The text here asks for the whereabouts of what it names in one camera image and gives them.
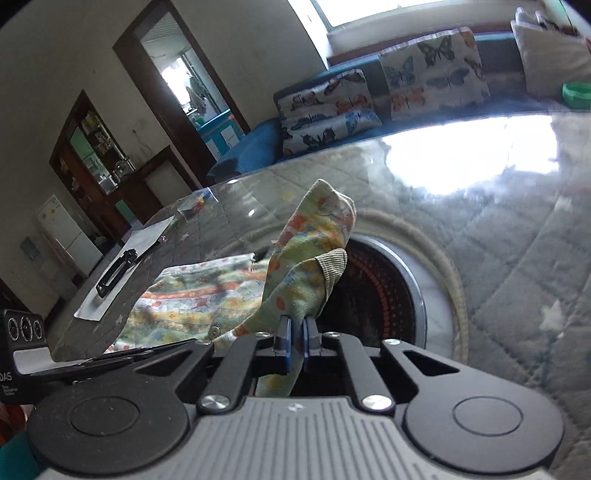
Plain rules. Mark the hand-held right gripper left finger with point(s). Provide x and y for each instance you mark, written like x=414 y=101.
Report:
x=287 y=344

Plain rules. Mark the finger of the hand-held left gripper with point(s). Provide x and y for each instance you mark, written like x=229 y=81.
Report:
x=115 y=359

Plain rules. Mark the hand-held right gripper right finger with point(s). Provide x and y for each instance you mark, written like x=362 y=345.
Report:
x=305 y=344

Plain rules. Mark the patterned child garment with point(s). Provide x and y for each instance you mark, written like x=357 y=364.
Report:
x=300 y=258

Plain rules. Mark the black clip tool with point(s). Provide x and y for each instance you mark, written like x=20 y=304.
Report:
x=115 y=274

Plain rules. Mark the round built-in hot plate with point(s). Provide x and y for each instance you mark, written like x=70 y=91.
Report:
x=383 y=286

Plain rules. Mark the white refrigerator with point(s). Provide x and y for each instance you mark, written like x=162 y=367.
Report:
x=64 y=230

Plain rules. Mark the teal cloth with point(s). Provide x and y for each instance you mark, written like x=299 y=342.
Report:
x=16 y=457

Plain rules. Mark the white paper sheet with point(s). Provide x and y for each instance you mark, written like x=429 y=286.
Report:
x=147 y=235

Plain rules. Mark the small clear plastic bag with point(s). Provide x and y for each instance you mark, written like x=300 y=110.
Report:
x=196 y=205

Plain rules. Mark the dark wooden cabinet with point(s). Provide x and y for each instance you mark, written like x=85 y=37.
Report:
x=138 y=184

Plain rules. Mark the blue sofa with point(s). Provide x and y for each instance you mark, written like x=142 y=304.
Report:
x=256 y=143

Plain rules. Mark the butterfly print cushion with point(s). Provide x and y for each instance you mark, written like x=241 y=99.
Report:
x=323 y=110
x=429 y=69

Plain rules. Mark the window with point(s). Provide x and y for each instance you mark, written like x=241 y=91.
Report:
x=383 y=10

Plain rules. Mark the green round container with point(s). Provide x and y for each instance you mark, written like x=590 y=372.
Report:
x=577 y=94

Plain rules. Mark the white cushion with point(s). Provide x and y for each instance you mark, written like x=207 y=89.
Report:
x=554 y=55

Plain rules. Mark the small blue wall picture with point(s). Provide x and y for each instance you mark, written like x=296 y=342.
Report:
x=30 y=248

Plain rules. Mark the dark wooden door frame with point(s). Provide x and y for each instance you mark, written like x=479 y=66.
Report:
x=131 y=55

